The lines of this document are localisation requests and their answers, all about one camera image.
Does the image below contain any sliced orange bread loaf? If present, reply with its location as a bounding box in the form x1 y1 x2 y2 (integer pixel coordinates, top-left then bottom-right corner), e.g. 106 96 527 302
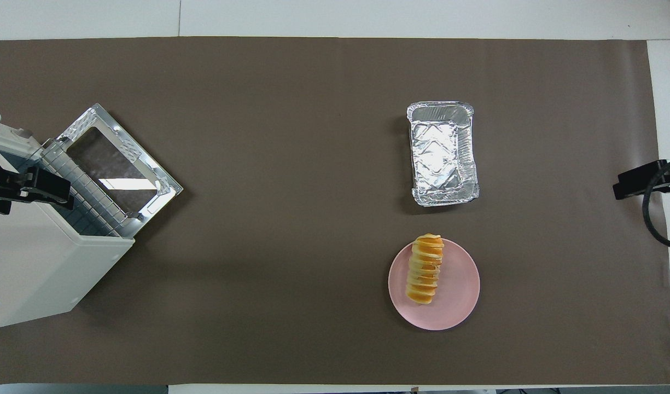
405 234 445 305

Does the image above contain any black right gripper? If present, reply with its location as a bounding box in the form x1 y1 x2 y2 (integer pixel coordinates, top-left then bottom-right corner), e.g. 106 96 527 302
613 158 670 200

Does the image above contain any glass oven door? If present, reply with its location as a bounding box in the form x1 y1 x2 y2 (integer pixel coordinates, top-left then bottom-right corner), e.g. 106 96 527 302
56 103 184 239

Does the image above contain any metal oven wire rack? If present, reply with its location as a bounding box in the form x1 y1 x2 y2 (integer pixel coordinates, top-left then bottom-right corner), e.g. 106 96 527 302
39 140 132 237

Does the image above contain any brown table mat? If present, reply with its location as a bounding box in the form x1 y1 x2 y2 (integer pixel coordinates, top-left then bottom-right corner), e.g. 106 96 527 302
0 37 670 385

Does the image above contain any aluminium foil tray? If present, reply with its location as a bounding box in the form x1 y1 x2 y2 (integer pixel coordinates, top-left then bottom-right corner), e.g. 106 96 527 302
406 101 480 207

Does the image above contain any white toaster oven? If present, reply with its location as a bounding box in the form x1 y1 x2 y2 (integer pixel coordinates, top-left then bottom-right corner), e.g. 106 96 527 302
0 123 136 328

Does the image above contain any pink round plate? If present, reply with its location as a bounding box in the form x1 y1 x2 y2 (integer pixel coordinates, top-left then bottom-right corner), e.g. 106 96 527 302
388 235 481 331

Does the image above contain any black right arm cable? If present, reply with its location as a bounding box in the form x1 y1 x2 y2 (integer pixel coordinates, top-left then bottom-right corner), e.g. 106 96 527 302
643 158 670 248

